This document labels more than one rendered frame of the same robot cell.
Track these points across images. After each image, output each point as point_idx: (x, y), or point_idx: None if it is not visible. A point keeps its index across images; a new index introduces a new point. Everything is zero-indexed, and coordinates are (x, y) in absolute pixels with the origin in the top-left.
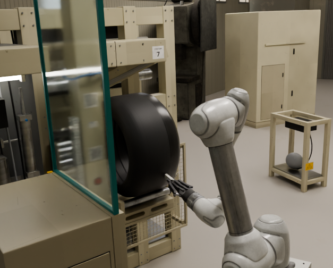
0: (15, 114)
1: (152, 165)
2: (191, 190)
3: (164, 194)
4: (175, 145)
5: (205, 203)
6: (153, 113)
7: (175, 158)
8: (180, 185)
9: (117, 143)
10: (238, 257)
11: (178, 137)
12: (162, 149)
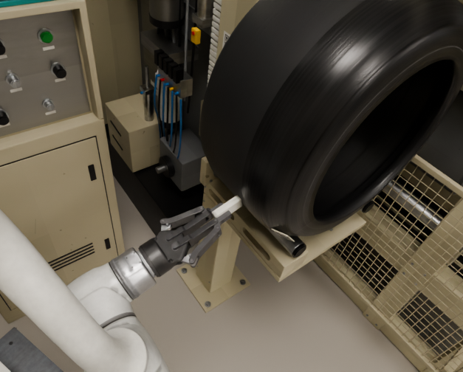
0: None
1: (208, 145)
2: (154, 253)
3: (280, 243)
4: (263, 164)
5: (83, 282)
6: (294, 40)
7: (253, 192)
8: (193, 232)
9: (401, 110)
10: None
11: (295, 162)
12: (231, 136)
